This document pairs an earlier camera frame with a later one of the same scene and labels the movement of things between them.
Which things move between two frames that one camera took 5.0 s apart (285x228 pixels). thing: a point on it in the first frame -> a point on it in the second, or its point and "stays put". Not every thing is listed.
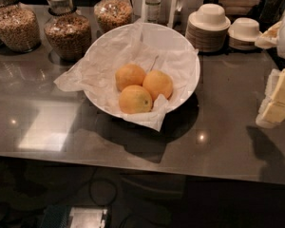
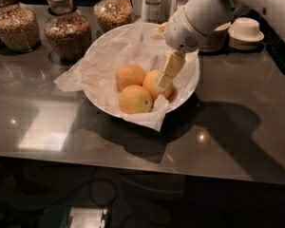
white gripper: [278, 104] -> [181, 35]
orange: [158, 83] stays put
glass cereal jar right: [113, 10] stays put
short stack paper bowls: [243, 32] stays put
